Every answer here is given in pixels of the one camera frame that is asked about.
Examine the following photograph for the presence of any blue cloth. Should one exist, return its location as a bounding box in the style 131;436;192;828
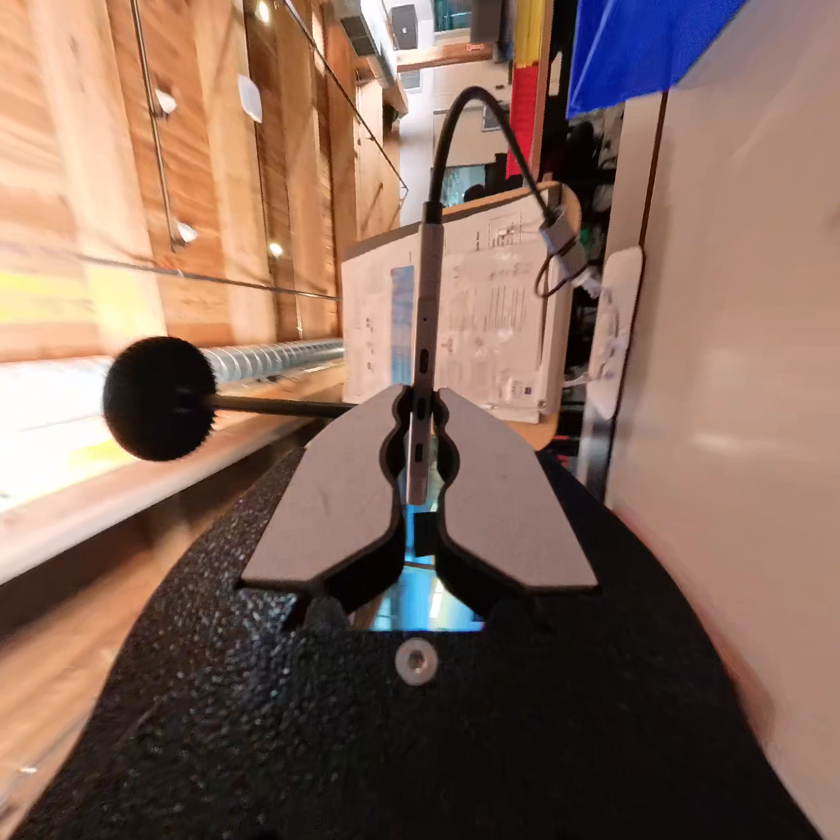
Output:
566;0;750;120

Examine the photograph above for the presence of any silver ventilation duct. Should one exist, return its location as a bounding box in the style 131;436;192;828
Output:
200;336;347;387

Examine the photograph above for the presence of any white printed cardboard box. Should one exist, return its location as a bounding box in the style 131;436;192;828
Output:
341;223;572;424

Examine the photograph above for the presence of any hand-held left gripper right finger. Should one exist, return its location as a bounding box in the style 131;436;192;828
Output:
433;387;599;619

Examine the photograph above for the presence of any black hub cable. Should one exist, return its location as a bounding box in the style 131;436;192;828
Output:
425;85;559;223

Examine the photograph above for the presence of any white instruction sheet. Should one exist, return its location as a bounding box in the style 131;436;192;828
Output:
446;197;549;263

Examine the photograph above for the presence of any black ceiling speaker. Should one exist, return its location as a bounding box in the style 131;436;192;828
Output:
390;3;421;50

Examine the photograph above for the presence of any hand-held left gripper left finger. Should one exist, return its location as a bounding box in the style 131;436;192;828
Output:
240;384;412;616

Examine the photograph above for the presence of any black foam microphone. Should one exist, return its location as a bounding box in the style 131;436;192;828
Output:
101;336;358;462

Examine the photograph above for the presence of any red yellow banner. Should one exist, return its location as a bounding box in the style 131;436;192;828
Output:
508;0;549;178

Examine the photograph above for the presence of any grey USB plug adapter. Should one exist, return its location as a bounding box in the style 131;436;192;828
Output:
533;202;603;301

